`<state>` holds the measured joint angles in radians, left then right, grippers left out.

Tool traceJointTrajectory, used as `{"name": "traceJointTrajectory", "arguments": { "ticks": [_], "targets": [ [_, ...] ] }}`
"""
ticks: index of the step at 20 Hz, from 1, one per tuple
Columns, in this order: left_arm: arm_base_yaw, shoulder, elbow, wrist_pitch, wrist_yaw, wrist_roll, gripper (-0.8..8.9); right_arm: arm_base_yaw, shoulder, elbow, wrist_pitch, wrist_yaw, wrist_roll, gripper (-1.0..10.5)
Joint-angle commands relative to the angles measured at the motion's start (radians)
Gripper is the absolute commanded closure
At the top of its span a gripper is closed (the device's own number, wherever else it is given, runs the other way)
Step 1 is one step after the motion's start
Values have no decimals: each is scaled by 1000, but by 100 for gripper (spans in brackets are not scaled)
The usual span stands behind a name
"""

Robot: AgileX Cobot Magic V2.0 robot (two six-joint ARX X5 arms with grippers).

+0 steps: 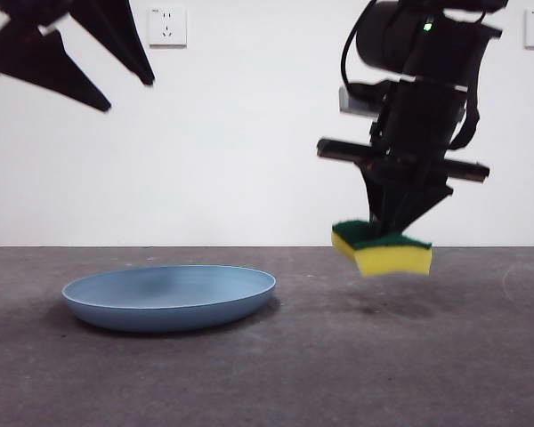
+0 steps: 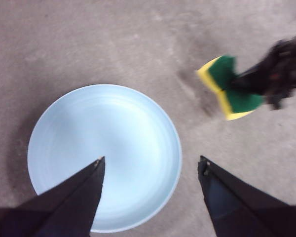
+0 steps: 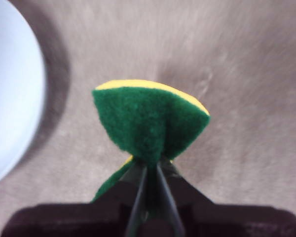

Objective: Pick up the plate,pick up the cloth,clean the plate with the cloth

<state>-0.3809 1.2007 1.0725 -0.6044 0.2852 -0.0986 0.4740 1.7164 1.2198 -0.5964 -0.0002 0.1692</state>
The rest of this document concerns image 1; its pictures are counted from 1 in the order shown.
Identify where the yellow sponge with green scourer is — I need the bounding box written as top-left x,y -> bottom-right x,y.
330,219 -> 433,278

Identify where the light blue round plate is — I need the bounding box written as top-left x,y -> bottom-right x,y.
61,264 -> 278,334

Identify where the black looped cable strap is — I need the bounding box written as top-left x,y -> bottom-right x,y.
448,86 -> 481,151

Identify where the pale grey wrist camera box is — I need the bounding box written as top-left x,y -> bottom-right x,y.
338,84 -> 384,117

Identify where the thin black cable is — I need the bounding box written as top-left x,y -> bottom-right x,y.
340,0 -> 377,90

